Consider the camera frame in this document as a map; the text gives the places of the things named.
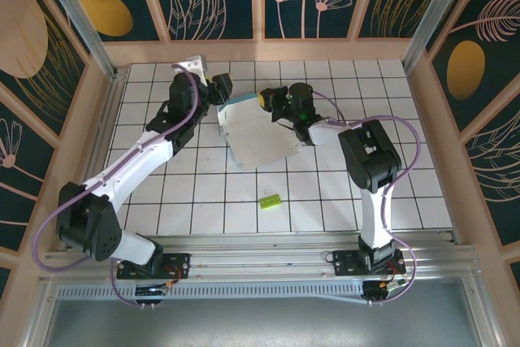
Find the white teal paper box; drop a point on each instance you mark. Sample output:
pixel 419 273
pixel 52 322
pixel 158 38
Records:
pixel 260 140

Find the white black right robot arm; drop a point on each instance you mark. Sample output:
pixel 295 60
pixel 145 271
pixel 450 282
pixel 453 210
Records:
pixel 375 217

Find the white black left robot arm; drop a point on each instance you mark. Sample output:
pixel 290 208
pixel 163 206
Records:
pixel 130 168

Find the green toy brick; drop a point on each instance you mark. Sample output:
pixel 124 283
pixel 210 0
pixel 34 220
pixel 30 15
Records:
pixel 271 202

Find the aluminium side rail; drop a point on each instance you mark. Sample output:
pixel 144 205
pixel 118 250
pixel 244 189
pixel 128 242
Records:
pixel 111 95

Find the aluminium corner post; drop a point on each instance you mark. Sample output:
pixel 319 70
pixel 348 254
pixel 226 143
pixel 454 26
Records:
pixel 443 9
pixel 77 18

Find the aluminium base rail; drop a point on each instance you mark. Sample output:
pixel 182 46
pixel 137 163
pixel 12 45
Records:
pixel 264 259

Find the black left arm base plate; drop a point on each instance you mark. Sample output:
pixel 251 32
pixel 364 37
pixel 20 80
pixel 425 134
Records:
pixel 178 263

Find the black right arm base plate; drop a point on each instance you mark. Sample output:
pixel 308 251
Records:
pixel 345 261

